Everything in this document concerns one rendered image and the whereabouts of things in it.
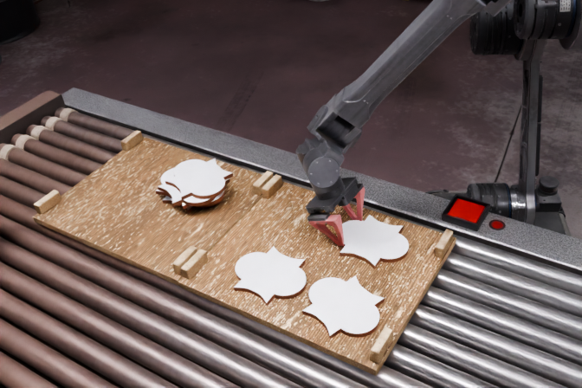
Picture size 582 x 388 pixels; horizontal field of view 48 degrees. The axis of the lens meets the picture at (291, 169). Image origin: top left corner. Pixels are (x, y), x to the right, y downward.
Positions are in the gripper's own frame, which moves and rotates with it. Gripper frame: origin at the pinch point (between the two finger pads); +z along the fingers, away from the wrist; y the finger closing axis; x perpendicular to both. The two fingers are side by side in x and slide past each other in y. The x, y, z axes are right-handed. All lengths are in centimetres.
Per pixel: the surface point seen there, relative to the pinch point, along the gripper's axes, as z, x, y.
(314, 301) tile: 1.6, -3.3, -19.0
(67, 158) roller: -28, 71, -6
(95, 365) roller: -6, 23, -47
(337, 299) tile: 2.9, -6.2, -16.6
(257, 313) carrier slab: -0.6, 4.4, -25.5
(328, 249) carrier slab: 0.4, 1.7, -5.6
